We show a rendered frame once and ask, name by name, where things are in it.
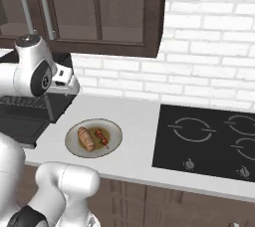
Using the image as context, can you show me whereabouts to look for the brown lower cupboard fronts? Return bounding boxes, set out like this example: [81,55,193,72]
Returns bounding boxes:
[15,163,255,227]

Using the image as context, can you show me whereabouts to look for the grey cupboard door handle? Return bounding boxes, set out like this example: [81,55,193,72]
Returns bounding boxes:
[36,0,58,42]
[15,0,38,36]

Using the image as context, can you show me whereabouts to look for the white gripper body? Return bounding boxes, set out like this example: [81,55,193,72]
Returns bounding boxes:
[47,75,81,96]

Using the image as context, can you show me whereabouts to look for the black hob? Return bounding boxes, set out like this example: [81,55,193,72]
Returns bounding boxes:
[151,104,255,183]

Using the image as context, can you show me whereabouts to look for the black toaster oven door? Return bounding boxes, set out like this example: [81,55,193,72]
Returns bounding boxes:
[0,114,52,149]

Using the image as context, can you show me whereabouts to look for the brown narrow cupboard door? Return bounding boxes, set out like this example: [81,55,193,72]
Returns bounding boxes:
[0,0,36,50]

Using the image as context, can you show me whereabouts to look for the black toaster oven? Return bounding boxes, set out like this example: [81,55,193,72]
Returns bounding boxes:
[0,50,78,149]

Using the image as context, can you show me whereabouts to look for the red kebab skewer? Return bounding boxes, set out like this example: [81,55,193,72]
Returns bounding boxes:
[94,127,111,149]

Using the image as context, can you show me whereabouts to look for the grey round plate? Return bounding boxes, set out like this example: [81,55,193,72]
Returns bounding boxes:
[64,117,124,159]

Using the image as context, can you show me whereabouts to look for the brown baguette bread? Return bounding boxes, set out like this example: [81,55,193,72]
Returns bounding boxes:
[77,125,97,152]

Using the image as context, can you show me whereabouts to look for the grey hob knob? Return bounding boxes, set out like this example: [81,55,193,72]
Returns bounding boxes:
[183,157,196,171]
[237,165,251,178]

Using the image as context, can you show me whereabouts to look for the grey toaster oven rack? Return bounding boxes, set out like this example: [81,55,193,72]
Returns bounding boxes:
[0,95,48,111]

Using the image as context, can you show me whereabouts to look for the brown wide cupboard door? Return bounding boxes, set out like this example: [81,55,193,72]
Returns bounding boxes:
[32,0,168,59]

